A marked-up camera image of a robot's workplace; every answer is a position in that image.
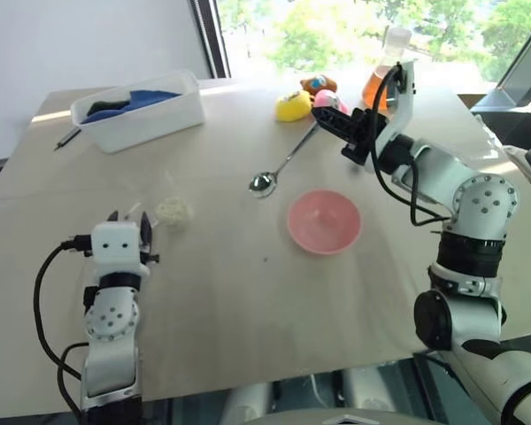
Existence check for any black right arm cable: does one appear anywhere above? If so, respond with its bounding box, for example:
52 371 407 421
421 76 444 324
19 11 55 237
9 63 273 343
366 63 453 228

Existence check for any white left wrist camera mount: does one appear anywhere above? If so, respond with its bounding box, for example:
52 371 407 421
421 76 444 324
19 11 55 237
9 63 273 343
90 222 150 279

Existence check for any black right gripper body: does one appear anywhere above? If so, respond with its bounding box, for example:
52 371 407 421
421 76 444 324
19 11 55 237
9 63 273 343
340 106 389 167

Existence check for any pink bowl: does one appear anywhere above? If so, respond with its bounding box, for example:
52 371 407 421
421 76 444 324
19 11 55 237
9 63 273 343
287 189 364 255

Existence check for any white plastic bin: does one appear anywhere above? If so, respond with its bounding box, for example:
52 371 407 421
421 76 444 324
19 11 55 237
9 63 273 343
70 69 206 155

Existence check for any dark grey pen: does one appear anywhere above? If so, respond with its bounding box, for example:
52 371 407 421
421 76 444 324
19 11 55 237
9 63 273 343
53 127 82 152

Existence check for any glass flask with orange liquid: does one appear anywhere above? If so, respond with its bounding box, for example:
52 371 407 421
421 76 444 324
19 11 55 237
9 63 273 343
361 27 415 112

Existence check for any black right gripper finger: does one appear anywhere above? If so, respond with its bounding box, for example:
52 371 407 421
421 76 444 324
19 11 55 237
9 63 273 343
310 105 359 132
316 117 359 145

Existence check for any orange brown plush toy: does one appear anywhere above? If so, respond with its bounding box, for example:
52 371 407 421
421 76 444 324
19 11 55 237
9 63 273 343
300 74 339 96

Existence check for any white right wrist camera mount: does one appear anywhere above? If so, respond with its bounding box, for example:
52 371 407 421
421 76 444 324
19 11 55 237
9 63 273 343
373 59 419 154

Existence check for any pink plush toy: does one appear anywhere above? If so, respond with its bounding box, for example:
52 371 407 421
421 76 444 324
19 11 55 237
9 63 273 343
313 89 350 115

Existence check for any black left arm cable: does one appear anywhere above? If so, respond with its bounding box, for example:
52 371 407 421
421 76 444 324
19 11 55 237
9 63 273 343
32 236 95 420

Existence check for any long metal spoon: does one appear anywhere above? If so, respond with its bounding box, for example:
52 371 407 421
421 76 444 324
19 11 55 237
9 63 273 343
248 120 319 198

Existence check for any blue cloth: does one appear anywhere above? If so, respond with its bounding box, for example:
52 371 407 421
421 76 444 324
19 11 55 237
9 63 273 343
79 89 183 125

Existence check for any dark slanted window frame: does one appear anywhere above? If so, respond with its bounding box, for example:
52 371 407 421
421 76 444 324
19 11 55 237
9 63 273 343
468 0 531 117

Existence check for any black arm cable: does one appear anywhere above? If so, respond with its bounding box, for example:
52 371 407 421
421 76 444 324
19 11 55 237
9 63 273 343
366 63 453 228
32 236 95 420

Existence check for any yellow plush toy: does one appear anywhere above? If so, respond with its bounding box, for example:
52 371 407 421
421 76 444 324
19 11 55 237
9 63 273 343
275 89 313 123

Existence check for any black cloth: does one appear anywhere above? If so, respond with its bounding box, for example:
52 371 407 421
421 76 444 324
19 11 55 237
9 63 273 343
87 99 131 115

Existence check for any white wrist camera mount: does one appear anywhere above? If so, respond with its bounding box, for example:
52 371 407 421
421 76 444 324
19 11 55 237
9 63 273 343
373 59 419 154
90 222 150 279

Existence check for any dark window frame post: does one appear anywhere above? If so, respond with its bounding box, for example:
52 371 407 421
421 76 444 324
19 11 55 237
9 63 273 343
193 0 232 81

